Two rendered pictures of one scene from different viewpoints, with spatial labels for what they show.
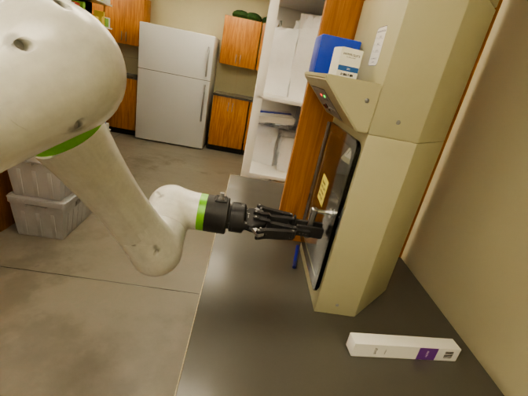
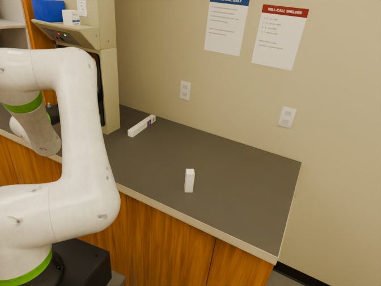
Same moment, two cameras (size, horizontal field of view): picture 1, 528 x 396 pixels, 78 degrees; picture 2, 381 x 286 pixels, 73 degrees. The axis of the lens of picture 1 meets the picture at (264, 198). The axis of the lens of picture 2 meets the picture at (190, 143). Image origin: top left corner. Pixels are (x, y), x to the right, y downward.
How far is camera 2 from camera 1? 0.79 m
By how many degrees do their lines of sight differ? 54
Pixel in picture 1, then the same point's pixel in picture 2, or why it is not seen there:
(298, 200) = (53, 95)
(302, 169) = not seen: hidden behind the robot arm
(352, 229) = (108, 91)
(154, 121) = not seen: outside the picture
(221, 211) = (55, 112)
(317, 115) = (42, 42)
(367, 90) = (94, 31)
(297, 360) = (122, 148)
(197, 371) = not seen: hidden behind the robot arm
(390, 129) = (106, 45)
